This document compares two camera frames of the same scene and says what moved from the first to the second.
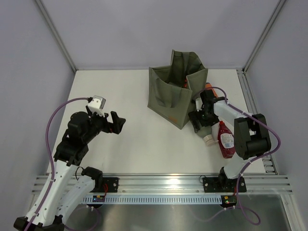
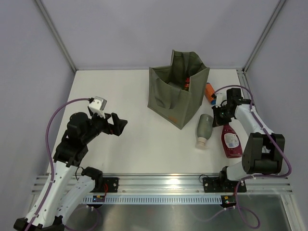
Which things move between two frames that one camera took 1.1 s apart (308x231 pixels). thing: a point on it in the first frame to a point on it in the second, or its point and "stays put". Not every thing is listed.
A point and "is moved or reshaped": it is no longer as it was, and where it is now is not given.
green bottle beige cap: [205, 133] is moved or reshaped
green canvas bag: [171, 88] stays put
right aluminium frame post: [277, 9] stays put
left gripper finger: [118, 122] stays put
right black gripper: [195, 115] to [217, 121]
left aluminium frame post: [45, 15] stays put
